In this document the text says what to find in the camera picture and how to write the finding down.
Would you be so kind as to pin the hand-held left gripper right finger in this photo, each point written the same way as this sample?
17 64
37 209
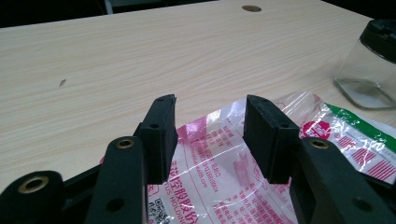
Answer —
271 140

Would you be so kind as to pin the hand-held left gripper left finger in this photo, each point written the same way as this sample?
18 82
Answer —
158 140

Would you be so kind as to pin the red and white plastic bag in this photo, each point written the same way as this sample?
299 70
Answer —
218 174

